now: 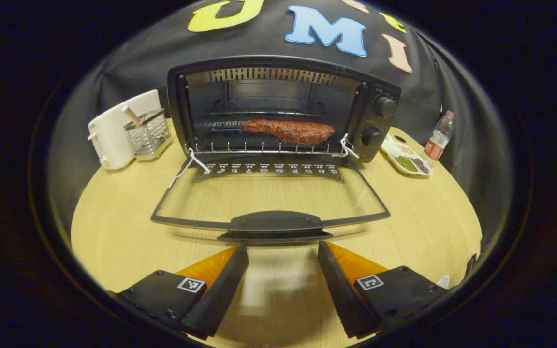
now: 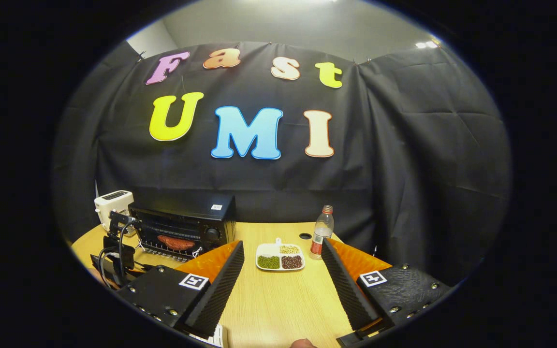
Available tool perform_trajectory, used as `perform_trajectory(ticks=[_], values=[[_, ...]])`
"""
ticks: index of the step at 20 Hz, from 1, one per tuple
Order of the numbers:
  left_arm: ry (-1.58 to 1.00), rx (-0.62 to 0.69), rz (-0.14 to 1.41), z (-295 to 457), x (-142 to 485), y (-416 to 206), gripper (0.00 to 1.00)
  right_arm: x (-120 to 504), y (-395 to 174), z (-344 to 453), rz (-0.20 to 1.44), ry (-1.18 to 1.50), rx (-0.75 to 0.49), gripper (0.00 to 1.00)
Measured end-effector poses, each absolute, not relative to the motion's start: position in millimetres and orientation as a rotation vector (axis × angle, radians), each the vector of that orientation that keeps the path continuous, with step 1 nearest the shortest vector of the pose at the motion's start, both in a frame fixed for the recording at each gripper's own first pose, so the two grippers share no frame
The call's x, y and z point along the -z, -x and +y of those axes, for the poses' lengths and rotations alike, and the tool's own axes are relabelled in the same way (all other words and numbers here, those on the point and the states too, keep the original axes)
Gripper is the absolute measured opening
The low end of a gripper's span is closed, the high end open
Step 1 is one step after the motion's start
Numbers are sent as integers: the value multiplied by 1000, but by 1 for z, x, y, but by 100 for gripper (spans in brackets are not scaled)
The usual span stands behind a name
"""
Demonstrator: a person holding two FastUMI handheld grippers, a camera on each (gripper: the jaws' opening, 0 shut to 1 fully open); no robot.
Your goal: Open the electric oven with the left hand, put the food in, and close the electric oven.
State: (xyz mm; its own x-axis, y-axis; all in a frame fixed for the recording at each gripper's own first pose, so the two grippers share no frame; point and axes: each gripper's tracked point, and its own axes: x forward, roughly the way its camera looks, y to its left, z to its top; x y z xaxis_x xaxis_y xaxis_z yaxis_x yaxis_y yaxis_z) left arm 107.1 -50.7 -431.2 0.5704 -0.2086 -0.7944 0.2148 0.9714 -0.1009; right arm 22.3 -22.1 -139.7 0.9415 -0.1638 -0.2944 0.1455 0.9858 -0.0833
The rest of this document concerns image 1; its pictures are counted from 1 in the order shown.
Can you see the white divided plate with beans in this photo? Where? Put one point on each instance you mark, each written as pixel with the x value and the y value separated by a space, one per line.
pixel 390 147

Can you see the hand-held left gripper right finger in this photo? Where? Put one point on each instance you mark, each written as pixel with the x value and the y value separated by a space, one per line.
pixel 344 295

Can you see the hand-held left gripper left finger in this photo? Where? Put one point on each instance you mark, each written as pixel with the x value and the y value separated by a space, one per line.
pixel 220 295

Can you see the black electric oven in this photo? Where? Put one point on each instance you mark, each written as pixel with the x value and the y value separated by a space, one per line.
pixel 377 123

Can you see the brown red steak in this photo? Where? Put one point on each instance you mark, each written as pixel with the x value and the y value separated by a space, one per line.
pixel 288 131

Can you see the clear plastic bottle red label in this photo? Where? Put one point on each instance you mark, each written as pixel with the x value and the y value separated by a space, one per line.
pixel 437 145

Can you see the pink white stick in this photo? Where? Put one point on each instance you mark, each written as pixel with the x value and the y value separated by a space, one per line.
pixel 131 115

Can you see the white toaster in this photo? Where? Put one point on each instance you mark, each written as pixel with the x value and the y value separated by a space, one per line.
pixel 111 135

